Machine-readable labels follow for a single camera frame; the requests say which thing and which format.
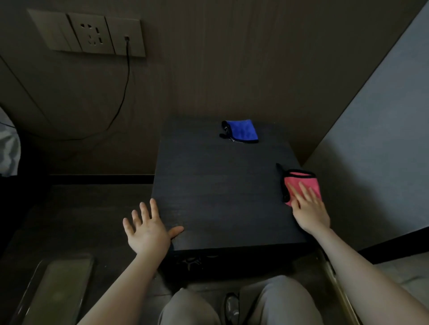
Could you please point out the person's black shoe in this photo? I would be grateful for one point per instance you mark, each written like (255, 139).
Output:
(232, 308)

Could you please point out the person's left forearm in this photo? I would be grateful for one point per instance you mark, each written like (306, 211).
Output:
(117, 294)

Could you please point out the black skirting board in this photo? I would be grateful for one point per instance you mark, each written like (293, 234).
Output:
(395, 246)

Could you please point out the pink cloth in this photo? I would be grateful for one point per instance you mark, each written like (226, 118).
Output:
(306, 179)

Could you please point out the person's right forearm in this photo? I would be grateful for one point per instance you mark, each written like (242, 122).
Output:
(368, 281)

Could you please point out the white bedding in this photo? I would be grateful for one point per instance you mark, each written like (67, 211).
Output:
(8, 147)

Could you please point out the beige wall port plate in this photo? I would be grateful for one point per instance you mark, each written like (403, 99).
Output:
(134, 33)

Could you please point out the beige blank wall plate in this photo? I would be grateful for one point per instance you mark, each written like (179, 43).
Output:
(52, 30)

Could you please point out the person's right hand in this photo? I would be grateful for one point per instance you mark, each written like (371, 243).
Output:
(310, 211)

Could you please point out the gold metal frame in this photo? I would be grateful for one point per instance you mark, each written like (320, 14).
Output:
(342, 294)

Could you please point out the black table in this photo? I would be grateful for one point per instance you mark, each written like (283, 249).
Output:
(218, 187)

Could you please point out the clear plastic tray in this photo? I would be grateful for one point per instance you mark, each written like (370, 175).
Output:
(55, 291)

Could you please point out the blue cloth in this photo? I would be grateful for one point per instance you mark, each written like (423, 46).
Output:
(243, 129)

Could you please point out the person's left hand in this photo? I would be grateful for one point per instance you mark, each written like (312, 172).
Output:
(149, 234)

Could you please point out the person's beige trousers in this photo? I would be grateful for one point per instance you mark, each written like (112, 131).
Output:
(281, 301)

